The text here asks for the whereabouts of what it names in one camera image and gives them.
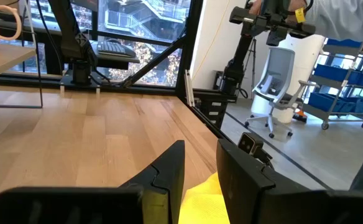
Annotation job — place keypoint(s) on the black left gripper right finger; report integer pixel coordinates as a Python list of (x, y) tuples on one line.
[(262, 199)]

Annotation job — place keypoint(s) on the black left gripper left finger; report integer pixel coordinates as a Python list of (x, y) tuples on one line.
[(76, 205)]

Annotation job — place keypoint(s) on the yellow cloth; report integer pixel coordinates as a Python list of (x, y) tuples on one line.
[(203, 205)]

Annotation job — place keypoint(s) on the peach mug with orange inside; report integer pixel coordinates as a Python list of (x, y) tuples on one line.
[(16, 15)]

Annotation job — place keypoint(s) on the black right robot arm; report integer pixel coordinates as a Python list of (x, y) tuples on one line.
[(72, 40)]

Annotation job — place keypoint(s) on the orange black floor object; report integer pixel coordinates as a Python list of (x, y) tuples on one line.
[(300, 115)]

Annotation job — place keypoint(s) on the grey wheeled cart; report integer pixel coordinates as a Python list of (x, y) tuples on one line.
[(327, 116)]

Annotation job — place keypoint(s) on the white office chair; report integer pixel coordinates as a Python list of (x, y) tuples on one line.
[(274, 84)]

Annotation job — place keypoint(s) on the silver aluminium bar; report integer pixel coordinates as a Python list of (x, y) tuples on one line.
[(189, 88)]

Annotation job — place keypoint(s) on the black tripod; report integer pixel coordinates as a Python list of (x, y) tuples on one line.
[(252, 62)]

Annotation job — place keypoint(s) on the black keyboard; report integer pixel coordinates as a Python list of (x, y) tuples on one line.
[(113, 49)]

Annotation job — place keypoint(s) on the yellow wrist tag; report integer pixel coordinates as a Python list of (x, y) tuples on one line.
[(300, 15)]

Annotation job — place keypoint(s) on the person's hand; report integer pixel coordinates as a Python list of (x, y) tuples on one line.
[(255, 7)]

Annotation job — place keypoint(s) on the person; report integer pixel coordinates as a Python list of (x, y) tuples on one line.
[(340, 17)]

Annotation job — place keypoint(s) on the small black table camera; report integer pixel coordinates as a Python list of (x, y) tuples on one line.
[(249, 143)]

